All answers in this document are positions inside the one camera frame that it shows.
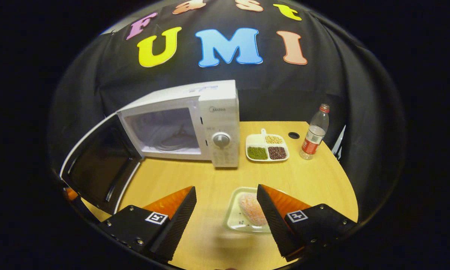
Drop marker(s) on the white divided bean plate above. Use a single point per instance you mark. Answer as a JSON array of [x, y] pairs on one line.
[[255, 141]]

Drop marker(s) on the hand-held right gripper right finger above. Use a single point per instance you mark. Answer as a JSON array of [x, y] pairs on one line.
[[275, 225]]

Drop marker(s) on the clear bottle red label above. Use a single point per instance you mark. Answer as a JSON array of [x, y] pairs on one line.
[[315, 135]]

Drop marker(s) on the pink round food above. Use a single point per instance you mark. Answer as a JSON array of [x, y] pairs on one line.
[[251, 208]]

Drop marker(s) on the white microwave oven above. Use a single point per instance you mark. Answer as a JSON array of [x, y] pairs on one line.
[[224, 112]]

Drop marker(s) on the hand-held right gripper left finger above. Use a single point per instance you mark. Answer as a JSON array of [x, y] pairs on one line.
[[178, 225]]

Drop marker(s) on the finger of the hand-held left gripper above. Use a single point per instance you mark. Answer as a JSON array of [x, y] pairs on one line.
[[71, 193]]

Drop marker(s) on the black desk grommet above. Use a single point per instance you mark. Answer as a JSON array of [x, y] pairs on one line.
[[293, 135]]

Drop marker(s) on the black backdrop cloth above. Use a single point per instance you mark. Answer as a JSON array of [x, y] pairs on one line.
[[322, 86]]

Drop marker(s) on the pale green tray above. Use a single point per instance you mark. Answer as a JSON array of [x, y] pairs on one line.
[[234, 221]]

